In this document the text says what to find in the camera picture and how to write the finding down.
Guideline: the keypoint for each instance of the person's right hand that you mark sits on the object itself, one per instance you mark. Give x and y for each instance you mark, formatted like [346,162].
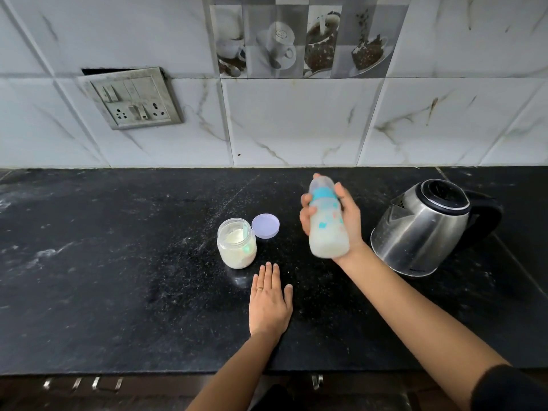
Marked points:
[353,222]

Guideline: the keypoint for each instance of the steel electric kettle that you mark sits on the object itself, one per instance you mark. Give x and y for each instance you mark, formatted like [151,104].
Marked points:
[424,235]

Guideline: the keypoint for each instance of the dark wooden base cabinet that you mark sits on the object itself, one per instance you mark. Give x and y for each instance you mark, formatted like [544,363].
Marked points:
[128,393]

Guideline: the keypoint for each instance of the clear printed baby bottle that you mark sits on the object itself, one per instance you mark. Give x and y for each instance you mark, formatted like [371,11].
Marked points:
[327,231]

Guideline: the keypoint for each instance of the black shirt sleeve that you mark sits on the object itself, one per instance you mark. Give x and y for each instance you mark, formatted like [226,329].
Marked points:
[509,391]

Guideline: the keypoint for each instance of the blue measuring spoon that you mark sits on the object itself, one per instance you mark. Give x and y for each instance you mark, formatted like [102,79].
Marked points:
[245,231]

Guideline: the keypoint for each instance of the lilac round jar lid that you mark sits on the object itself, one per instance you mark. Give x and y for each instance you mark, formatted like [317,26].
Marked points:
[265,225]

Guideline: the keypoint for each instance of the grey wall switch socket panel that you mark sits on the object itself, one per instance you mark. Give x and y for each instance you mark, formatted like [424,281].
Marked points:
[135,100]

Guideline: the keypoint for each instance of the person's right forearm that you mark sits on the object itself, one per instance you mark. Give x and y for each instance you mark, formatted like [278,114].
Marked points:
[419,321]

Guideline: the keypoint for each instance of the person's left hand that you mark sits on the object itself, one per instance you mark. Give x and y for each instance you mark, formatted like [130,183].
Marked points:
[269,310]

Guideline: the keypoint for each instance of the black trousers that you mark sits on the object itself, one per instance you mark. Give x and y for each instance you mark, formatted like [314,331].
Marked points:
[274,402]

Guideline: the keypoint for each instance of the person's left forearm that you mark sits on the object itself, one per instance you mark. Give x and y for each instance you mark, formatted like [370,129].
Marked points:
[235,376]

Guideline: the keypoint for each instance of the clear bottle cap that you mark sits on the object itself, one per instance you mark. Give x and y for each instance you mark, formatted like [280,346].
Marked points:
[321,182]

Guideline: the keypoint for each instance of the clear milk powder jar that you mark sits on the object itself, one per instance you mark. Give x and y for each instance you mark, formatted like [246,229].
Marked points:
[236,252]

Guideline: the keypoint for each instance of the blue bottle collar with nipple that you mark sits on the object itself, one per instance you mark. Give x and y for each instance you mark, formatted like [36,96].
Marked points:
[323,193]

